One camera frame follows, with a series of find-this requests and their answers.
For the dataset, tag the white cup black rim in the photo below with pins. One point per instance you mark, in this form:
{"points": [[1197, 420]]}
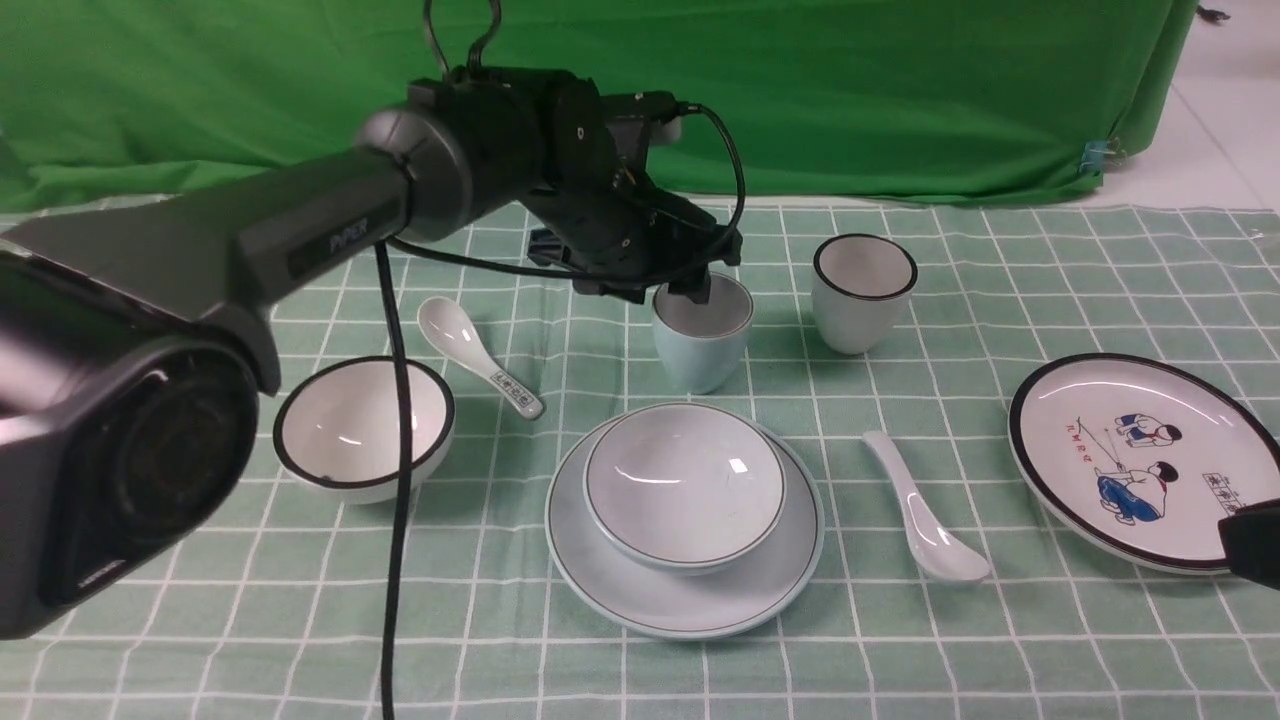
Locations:
{"points": [[861, 286]]}

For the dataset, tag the blue clip on backdrop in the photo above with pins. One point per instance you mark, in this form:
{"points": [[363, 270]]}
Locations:
{"points": [[1093, 160]]}

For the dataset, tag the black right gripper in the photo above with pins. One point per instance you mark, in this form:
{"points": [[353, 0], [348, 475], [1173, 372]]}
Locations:
{"points": [[1250, 542]]}

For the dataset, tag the white plate cartoon print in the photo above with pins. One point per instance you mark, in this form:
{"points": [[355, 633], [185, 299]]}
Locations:
{"points": [[1140, 458]]}

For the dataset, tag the pale blue plate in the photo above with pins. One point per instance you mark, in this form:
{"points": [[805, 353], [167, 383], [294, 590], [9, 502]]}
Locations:
{"points": [[678, 607]]}

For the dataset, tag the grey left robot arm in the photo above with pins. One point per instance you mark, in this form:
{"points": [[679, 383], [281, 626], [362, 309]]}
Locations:
{"points": [[136, 344]]}

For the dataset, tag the green checkered tablecloth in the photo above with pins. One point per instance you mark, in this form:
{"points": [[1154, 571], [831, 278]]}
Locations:
{"points": [[1059, 629]]}

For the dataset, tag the plain white spoon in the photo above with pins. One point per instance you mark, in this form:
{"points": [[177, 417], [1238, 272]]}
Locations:
{"points": [[937, 552]]}

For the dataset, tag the white bowl black rim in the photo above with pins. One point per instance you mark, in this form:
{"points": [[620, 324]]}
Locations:
{"points": [[338, 432]]}

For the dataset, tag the green backdrop cloth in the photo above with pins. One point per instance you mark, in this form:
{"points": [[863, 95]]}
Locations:
{"points": [[964, 102]]}

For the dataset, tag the pale blue cup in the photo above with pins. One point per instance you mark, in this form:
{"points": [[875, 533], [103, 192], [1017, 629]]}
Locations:
{"points": [[700, 345]]}

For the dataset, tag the pale blue bowl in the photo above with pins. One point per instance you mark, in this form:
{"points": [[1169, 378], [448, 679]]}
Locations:
{"points": [[687, 488]]}

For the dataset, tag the white spoon printed handle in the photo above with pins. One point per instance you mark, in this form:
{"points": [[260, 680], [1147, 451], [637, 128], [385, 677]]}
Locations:
{"points": [[450, 330]]}

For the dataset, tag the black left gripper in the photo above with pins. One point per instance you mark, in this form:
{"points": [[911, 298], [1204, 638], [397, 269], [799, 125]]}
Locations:
{"points": [[605, 223]]}

